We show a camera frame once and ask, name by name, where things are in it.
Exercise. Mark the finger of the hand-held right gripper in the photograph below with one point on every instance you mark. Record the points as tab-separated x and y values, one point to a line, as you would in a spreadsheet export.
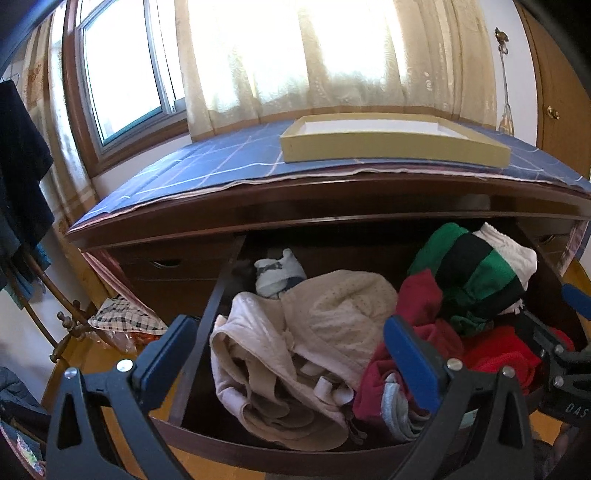
577	301
545	339

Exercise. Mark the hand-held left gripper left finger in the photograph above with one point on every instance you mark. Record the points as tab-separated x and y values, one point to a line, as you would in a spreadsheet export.
168	355

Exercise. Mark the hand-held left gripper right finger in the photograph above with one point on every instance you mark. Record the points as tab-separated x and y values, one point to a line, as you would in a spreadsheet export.
411	360

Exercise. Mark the bright red underwear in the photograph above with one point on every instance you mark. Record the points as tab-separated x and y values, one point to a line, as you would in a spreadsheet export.
503	350

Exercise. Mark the grey blue underwear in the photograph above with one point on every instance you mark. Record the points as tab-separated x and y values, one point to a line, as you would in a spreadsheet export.
399	410

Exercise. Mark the dark red underwear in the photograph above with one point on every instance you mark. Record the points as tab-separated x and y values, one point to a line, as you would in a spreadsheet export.
415	300

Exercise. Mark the white underwear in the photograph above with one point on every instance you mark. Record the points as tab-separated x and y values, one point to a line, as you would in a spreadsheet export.
519	261

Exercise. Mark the cream dotted underwear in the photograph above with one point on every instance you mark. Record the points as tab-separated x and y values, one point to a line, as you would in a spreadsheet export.
341	314

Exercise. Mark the green black striped underwear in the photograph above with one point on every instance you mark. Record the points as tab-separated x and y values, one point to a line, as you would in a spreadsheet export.
466	272

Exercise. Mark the beige underwear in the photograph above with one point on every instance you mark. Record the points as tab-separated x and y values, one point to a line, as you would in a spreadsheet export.
286	415

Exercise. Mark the large wooden dresser drawer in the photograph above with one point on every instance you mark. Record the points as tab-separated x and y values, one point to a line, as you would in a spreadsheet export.
277	461

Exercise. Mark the beige cardboard tray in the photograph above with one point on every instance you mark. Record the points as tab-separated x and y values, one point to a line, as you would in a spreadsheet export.
369	145

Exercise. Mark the small dresser drawer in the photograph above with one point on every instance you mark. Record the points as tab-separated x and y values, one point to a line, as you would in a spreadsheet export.
549	247
194	267
175	297

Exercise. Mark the pale pink underwear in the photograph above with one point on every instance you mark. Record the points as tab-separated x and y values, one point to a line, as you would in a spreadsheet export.
244	332

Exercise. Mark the orange plastic bag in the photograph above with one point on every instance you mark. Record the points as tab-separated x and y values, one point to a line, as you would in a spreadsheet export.
134	342

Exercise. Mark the black white checked cloth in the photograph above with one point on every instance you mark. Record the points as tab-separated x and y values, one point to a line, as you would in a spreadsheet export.
124	316

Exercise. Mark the wooden coat rack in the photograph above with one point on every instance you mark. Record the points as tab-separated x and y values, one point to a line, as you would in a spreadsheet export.
76	333

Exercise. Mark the white blue patterned sock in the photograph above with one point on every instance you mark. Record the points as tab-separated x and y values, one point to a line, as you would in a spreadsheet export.
277	277

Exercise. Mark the dark grey cloth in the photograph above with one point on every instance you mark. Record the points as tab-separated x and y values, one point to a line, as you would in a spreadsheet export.
23	397

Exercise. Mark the teal hanging garment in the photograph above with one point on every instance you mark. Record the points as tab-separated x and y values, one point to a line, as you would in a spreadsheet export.
18	286

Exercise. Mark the colourful printed cloth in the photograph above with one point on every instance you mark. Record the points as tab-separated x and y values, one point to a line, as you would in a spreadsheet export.
30	454

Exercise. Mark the dark wooden dresser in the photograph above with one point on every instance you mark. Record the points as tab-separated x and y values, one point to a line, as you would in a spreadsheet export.
323	203

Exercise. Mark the patterned side curtain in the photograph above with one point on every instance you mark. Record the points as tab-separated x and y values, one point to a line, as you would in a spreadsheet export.
69	198

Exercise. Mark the brass wardrobe knob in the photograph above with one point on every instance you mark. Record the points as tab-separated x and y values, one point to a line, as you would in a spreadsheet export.
552	112

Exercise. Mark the blue checked tablecloth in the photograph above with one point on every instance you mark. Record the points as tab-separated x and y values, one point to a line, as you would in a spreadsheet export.
207	161

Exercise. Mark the curtain tie tassel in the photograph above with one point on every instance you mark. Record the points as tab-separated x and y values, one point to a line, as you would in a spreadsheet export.
506	110

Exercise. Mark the wooden wardrobe door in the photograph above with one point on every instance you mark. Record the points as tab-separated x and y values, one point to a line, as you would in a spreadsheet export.
563	69

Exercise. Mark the dark navy hanging garment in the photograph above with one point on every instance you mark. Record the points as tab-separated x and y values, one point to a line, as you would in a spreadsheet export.
23	161

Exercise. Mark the brass curtain holdback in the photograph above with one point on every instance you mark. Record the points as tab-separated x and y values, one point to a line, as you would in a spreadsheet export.
501	38

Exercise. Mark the wooden framed window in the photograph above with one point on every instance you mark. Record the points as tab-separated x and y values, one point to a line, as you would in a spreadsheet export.
120	69

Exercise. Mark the cream sheer curtain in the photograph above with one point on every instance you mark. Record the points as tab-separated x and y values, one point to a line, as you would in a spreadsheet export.
323	55

